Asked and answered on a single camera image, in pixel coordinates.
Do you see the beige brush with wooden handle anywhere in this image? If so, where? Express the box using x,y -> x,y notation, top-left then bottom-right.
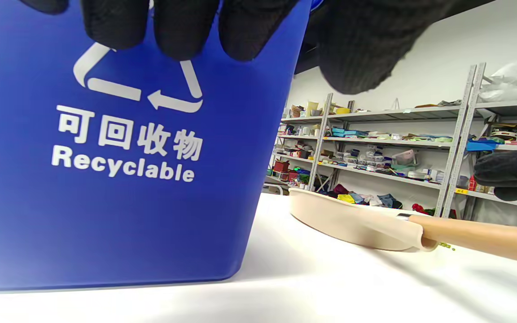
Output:
395,213 -> 517,266

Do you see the grey metal shelf rack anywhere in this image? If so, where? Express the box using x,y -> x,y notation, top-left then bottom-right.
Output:
265,63 -> 517,220

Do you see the blue food waste bin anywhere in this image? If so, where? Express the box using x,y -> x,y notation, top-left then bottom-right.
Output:
0,0 -> 326,293

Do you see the person's left hand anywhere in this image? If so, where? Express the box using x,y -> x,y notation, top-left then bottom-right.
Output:
18,0 -> 497,95

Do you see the beige plastic dustpan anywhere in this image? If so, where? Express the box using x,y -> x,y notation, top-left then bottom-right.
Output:
289,188 -> 438,253

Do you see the white table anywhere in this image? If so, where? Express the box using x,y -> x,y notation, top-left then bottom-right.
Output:
0,193 -> 517,323

